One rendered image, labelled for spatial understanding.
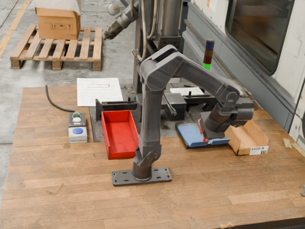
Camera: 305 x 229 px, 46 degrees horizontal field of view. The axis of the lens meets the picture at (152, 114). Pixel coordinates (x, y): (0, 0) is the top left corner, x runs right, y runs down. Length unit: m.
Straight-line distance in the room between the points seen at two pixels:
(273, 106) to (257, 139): 0.42
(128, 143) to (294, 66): 0.85
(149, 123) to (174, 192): 0.25
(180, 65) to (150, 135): 0.24
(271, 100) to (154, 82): 1.01
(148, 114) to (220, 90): 0.23
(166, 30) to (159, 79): 0.43
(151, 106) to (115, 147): 0.36
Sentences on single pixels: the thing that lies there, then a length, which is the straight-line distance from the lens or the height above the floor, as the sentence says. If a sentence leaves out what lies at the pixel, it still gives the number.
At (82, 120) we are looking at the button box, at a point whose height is 0.93.
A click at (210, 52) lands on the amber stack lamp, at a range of 1.70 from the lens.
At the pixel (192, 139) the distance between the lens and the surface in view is 1.43.
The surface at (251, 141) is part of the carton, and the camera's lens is 1.53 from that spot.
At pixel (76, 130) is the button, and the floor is 0.94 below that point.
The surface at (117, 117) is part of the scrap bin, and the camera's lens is 1.52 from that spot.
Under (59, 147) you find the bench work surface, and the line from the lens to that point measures 1.40.
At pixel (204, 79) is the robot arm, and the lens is 1.08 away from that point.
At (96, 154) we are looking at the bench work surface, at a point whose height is 0.90.
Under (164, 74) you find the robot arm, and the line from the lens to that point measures 1.01.
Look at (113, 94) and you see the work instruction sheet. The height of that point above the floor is 0.90.
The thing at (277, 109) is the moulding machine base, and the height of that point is 0.89.
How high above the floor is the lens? 1.71
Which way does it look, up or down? 30 degrees down
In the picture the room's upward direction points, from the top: 5 degrees clockwise
